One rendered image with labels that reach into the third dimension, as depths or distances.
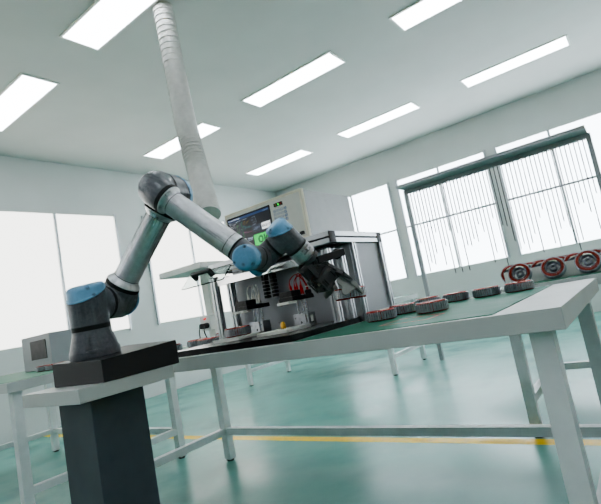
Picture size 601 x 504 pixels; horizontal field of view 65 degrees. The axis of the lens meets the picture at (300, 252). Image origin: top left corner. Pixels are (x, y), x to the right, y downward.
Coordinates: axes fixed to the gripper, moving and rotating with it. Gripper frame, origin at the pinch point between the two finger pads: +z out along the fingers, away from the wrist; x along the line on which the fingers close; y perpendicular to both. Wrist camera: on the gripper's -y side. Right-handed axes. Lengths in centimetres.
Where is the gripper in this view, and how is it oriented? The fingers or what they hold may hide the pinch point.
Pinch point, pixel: (351, 293)
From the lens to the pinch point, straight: 158.6
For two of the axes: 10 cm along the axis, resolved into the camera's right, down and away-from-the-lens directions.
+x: 4.9, -1.7, -8.6
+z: 6.9, 6.8, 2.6
